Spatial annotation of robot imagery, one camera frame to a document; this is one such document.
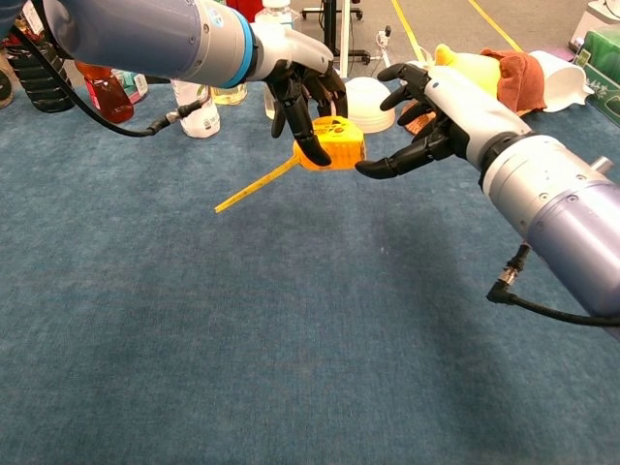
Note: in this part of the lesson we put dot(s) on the white post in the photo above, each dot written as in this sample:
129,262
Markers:
346,48

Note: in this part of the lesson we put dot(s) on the beige upturned bowl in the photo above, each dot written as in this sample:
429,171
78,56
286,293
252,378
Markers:
370,104

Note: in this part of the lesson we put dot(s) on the yellow plush duck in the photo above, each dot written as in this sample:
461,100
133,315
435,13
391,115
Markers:
474,70

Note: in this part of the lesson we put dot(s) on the blue table mat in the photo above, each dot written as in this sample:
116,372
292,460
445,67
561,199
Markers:
290,315

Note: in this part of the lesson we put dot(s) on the green tissue box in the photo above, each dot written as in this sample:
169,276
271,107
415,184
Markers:
603,72

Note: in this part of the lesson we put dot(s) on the red cabinet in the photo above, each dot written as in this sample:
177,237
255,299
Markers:
244,9

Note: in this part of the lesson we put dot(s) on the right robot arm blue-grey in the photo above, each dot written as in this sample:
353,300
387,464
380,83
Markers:
571,213

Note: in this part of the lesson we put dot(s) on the white power adapter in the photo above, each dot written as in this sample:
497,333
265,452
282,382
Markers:
385,36

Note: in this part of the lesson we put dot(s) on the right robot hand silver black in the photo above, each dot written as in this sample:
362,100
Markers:
465,116

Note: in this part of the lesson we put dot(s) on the yellow liquid bottle white cap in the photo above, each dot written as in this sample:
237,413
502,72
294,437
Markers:
230,97

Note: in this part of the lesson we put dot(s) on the light blue white mug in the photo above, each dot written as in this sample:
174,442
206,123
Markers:
564,84

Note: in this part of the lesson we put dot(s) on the white grey box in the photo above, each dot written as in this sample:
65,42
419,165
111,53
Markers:
593,19

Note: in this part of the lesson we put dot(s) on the brown cloth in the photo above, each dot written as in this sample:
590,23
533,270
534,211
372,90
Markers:
523,80

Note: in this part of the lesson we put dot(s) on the white drink bottle yellow cap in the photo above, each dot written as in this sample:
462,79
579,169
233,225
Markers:
201,121

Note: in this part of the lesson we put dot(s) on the clear water bottle white cap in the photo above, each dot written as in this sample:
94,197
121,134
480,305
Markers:
273,12

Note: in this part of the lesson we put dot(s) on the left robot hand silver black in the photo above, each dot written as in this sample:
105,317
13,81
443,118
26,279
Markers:
300,53

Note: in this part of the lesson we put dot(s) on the black wheeled stand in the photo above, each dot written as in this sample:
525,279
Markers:
329,19

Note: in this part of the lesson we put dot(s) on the yellow tape measure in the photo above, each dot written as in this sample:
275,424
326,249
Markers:
344,150

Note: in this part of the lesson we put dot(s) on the red honey bottle yellow cap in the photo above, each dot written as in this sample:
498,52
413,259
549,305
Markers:
109,99

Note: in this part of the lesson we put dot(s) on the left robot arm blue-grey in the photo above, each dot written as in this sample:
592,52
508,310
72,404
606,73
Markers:
145,34

